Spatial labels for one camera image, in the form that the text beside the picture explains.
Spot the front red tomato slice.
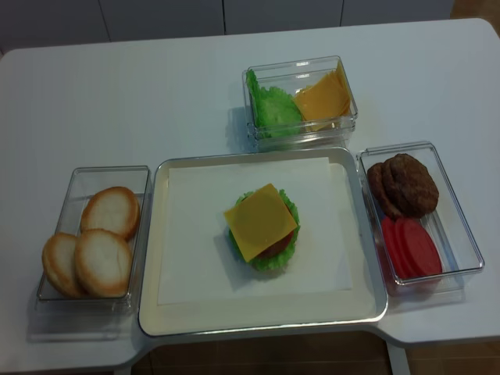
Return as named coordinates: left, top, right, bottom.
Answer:
left=395, top=218, right=443, bottom=278

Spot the middle red tomato slice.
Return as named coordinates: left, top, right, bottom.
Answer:
left=388, top=220, right=410, bottom=279

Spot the green lettuce in container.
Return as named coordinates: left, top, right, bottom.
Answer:
left=246, top=70, right=302, bottom=138

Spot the clear bun container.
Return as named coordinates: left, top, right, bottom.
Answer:
left=37, top=166, right=152, bottom=314

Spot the red tomato slice on burger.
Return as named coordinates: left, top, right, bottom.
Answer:
left=257, top=231, right=294, bottom=259

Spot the rear brown meat patty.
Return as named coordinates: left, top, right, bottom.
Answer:
left=366, top=162, right=403, bottom=221

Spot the green lettuce leaf on burger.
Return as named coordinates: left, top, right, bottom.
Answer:
left=227, top=188, right=302, bottom=273

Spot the clear patty and tomato container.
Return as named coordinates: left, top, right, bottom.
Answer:
left=356, top=141, right=484, bottom=298

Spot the white paper tray liner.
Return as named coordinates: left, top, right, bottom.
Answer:
left=158, top=158, right=353, bottom=304

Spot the clear lettuce and cheese container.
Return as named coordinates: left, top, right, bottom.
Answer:
left=242, top=55, right=358, bottom=152

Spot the yellow cheese slice on burger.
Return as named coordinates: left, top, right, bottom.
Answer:
left=223, top=183, right=299, bottom=263

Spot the bun half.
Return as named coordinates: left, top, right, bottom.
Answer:
left=80, top=187, right=141, bottom=241
left=74, top=229, right=133, bottom=298
left=42, top=232, right=87, bottom=298

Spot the stack of yellow cheese slices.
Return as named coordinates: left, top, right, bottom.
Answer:
left=294, top=62, right=351, bottom=132

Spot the rear red tomato slice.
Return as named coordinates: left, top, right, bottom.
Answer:
left=381, top=217, right=398, bottom=270

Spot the front brown meat patty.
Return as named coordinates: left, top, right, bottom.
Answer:
left=382, top=153, right=439, bottom=219

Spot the white rectangular serving tray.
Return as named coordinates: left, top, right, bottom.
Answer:
left=138, top=147, right=388, bottom=337

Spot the brown meat patty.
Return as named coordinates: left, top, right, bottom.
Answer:
left=382, top=153, right=439, bottom=219
left=366, top=162, right=403, bottom=221

